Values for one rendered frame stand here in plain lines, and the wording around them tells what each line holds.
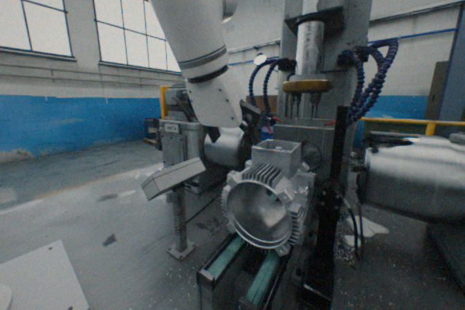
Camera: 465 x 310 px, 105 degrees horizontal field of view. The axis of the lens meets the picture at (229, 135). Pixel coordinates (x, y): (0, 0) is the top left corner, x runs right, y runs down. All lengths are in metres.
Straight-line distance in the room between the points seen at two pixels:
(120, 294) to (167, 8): 0.62
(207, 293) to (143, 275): 0.24
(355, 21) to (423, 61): 4.95
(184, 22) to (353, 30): 0.81
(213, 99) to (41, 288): 0.61
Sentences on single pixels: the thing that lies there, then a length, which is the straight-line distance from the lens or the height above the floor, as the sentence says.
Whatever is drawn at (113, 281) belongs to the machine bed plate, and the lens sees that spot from 0.67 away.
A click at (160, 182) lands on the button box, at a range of 0.49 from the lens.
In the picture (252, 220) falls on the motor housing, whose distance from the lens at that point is 0.53.
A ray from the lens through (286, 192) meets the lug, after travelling 0.38.
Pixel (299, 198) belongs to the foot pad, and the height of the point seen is 1.06.
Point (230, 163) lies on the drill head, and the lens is 0.79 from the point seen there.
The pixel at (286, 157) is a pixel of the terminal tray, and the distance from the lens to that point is 0.44.
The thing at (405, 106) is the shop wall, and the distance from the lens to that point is 5.83.
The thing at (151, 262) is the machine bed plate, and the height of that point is 0.80.
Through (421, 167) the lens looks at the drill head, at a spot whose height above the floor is 1.10.
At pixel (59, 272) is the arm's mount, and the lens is 0.73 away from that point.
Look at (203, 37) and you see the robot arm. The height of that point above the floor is 1.35.
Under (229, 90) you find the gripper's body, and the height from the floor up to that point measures 1.28.
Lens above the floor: 1.26
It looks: 11 degrees down
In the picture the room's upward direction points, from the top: straight up
